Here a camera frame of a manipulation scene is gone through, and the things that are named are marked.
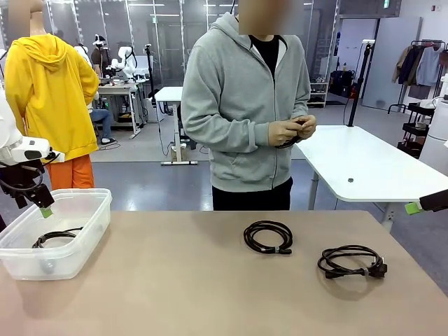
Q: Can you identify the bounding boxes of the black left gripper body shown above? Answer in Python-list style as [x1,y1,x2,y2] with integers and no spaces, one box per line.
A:
[0,163,46,197]

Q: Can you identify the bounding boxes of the black power cord grey plug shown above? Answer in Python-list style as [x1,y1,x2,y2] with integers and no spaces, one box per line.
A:
[31,226,85,276]

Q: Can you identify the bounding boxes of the black power cord round plug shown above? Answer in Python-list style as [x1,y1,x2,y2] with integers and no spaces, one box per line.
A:
[317,244,389,281]

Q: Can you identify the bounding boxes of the thin black USB cable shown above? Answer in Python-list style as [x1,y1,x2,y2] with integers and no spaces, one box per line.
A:
[274,118,305,150]

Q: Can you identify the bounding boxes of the person's left forearm grey sleeve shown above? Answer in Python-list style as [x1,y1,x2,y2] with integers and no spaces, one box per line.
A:
[293,94,312,118]

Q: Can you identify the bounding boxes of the person's right forearm grey sleeve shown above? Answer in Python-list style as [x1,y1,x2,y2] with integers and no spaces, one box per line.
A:
[181,108,272,153]

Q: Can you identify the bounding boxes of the person's left hand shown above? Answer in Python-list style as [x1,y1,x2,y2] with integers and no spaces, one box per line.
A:
[293,115,318,139]

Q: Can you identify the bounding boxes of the person's right hand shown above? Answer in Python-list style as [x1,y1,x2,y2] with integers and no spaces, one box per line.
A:
[268,120,298,146]

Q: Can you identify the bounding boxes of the orange trousers on mannequin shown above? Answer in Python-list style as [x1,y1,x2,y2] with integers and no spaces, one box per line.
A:
[45,154,96,190]

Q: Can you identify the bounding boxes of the white cylindrical machine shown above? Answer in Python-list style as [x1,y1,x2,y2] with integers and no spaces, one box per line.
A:
[419,73,448,176]

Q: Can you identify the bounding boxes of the clear plastic storage bin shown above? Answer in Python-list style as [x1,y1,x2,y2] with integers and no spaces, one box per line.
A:
[0,188,113,281]

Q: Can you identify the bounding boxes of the white table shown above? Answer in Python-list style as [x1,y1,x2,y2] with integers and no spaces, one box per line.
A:
[293,125,448,232]

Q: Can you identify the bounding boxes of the black utility cart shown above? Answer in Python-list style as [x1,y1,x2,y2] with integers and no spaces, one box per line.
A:
[397,102,437,159]

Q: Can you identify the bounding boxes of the yellow hoodie on mannequin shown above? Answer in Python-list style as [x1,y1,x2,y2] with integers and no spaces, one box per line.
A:
[3,34,101,165]

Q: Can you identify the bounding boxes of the black clothes rack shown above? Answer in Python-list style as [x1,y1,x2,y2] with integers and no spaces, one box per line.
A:
[387,39,448,115]

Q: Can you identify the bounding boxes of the seated person in jeans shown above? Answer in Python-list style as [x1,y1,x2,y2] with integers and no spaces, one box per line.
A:
[89,108,118,145]

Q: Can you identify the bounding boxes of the grey workbench desk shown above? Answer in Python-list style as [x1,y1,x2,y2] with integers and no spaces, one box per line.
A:
[96,82,146,140]

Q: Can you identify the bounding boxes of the light blue shirt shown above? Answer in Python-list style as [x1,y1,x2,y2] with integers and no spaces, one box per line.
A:
[415,46,442,88]

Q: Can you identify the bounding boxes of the navy jacket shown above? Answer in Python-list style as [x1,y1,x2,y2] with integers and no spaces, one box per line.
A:
[398,45,426,86]

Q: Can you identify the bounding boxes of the black pole white top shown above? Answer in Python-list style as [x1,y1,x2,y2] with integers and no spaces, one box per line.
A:
[347,39,376,127]

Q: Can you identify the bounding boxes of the beige coat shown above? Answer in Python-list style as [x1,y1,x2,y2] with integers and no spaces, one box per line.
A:
[391,45,412,85]

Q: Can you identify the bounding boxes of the background person with headset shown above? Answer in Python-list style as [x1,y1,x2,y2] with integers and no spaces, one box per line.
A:
[91,34,111,76]

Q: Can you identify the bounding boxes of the black bags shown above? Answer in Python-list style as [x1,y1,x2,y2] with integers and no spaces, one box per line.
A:
[330,69,356,98]

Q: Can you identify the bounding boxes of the beige mannequin head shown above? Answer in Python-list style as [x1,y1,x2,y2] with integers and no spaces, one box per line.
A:
[6,0,48,38]

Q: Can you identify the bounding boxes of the wooden shoe rack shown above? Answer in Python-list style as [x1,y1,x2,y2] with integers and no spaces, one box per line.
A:
[309,82,330,108]

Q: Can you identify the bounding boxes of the black tripod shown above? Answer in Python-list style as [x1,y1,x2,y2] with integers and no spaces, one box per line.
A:
[143,43,158,106]

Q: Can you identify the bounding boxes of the person in grey hoodie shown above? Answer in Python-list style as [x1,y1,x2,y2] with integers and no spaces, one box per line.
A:
[181,0,312,211]

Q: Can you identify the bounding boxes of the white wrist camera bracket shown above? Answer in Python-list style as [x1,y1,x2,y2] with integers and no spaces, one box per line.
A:
[41,150,67,164]

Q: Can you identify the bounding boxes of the coiled black cable grey tie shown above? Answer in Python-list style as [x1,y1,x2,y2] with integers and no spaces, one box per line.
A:
[243,220,294,256]

